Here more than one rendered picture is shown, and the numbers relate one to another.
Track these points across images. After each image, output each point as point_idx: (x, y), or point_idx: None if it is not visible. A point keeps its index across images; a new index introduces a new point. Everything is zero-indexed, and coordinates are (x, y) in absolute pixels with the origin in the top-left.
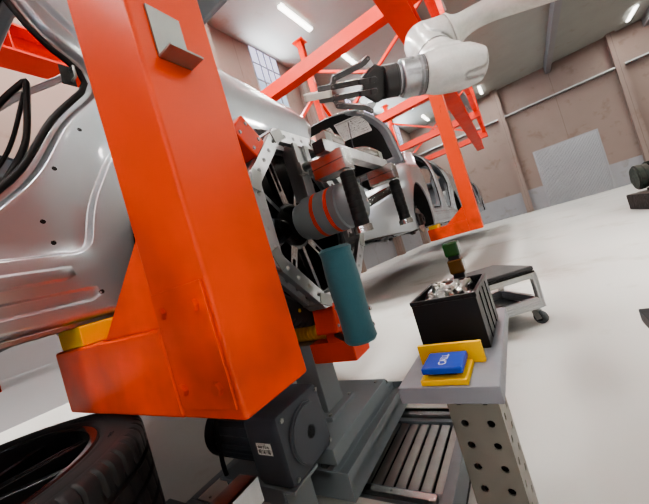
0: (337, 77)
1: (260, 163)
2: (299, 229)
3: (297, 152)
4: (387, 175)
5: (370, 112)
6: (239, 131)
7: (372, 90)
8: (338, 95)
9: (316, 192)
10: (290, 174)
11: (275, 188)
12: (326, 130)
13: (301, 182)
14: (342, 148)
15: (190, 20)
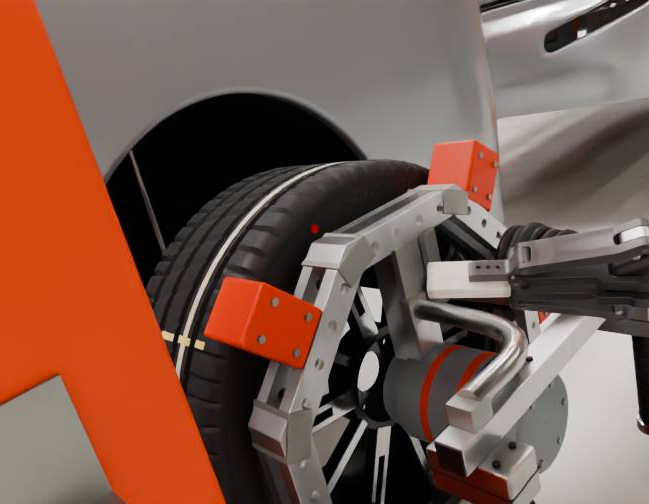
0: (533, 270)
1: (310, 381)
2: (396, 420)
3: (406, 270)
4: (632, 327)
5: (617, 321)
6: (259, 342)
7: (638, 301)
8: (528, 294)
9: (442, 360)
10: (386, 299)
11: (350, 313)
12: (478, 393)
13: (410, 328)
14: (513, 478)
15: (95, 317)
